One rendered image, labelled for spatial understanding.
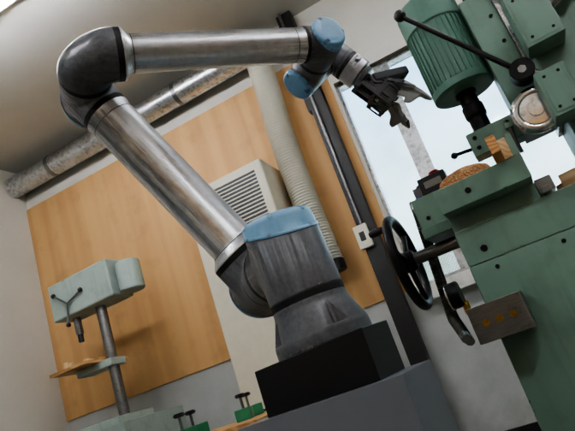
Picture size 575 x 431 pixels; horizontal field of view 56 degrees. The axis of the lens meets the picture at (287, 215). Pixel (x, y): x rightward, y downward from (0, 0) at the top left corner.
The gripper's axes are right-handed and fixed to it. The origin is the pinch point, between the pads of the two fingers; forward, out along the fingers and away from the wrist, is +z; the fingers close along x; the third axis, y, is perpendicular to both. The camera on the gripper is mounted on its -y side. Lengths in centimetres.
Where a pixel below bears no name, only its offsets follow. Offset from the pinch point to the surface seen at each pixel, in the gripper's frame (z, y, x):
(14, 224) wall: -179, 64, -269
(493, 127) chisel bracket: 17.7, -4.9, 6.3
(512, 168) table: 23.4, 18.5, 24.1
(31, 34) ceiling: -186, -1, -129
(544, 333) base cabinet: 50, 42, 14
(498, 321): 39, 47, 16
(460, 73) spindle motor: 1.8, -10.8, 9.4
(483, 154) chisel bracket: 20.2, 1.0, 2.3
